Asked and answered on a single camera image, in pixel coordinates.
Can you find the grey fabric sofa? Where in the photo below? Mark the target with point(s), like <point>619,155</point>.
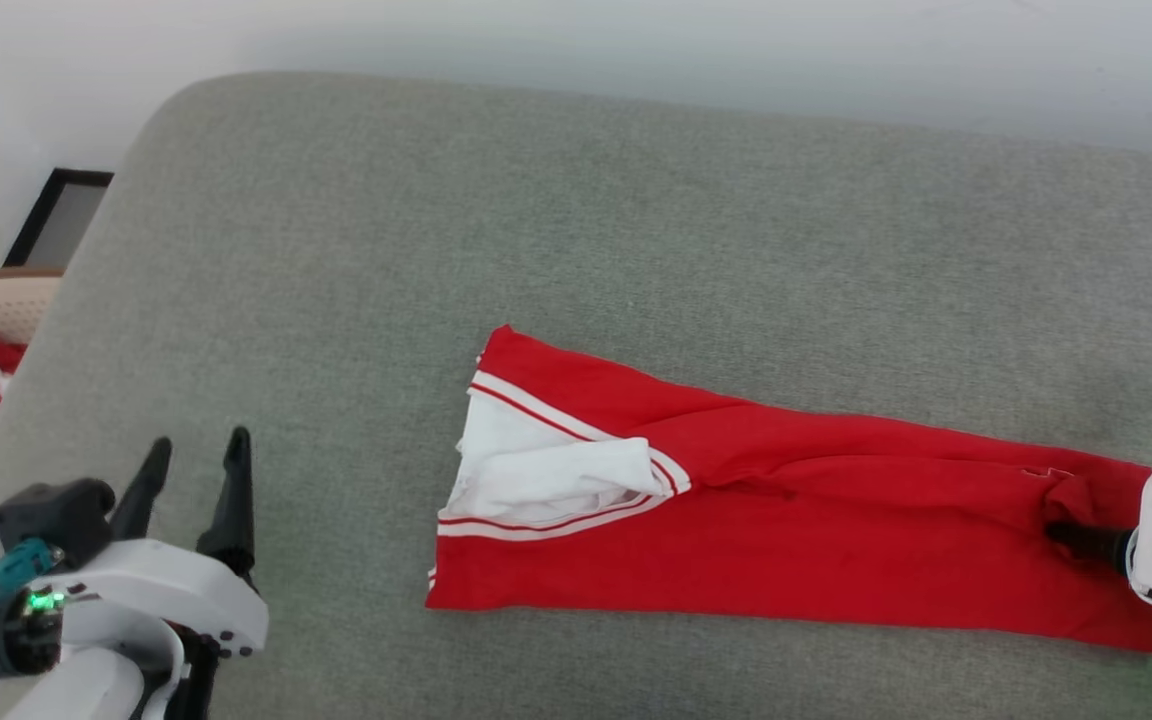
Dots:
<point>636,220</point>

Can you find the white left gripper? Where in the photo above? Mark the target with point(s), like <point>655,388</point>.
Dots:
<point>166,585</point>

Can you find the red and white garment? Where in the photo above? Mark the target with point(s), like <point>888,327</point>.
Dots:
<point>786,520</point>

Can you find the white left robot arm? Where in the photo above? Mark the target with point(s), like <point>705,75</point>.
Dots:
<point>86,690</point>

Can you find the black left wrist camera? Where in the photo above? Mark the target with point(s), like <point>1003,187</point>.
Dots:
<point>51,515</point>

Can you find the black framed panel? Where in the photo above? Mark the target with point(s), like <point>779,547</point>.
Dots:
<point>61,215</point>

